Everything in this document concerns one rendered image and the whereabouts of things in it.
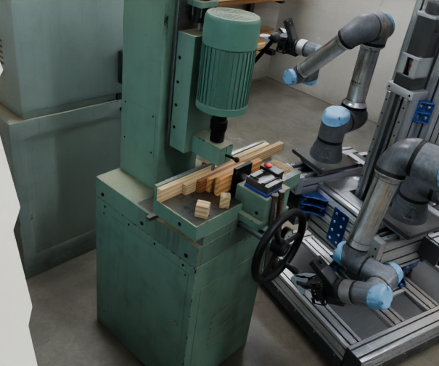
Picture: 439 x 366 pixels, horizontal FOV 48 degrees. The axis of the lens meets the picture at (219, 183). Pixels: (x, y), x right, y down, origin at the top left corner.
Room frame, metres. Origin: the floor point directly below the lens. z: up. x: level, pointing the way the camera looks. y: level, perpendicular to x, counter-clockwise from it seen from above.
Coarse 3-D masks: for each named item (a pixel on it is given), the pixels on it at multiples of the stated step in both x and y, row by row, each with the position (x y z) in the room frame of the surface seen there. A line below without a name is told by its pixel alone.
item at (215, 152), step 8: (192, 136) 1.58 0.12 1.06; (200, 136) 1.58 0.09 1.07; (208, 136) 1.58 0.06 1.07; (192, 144) 1.58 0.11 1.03; (200, 144) 1.56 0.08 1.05; (208, 144) 1.53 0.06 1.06; (216, 144) 1.53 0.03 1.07; (224, 144) 1.54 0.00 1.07; (232, 144) 1.55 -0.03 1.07; (200, 152) 1.55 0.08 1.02; (208, 152) 1.53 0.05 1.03; (216, 152) 1.51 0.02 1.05; (224, 152) 1.52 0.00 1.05; (208, 160) 1.53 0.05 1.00; (216, 160) 1.50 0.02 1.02; (224, 160) 1.52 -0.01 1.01
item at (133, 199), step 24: (120, 168) 1.72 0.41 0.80; (96, 192) 1.64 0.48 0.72; (120, 192) 1.55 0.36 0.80; (144, 192) 1.57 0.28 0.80; (144, 216) 1.45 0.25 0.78; (168, 240) 1.37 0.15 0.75; (192, 240) 1.32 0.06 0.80; (216, 240) 1.35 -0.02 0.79; (240, 240) 1.47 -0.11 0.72; (192, 264) 1.29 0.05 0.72
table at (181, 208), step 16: (288, 176) 1.68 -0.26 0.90; (192, 192) 1.46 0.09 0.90; (208, 192) 1.48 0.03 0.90; (160, 208) 1.37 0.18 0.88; (176, 208) 1.35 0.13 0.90; (192, 208) 1.37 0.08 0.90; (224, 208) 1.39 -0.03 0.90; (240, 208) 1.44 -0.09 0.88; (176, 224) 1.32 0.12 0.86; (192, 224) 1.28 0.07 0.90; (208, 224) 1.31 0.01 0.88; (224, 224) 1.38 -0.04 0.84; (256, 224) 1.38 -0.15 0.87
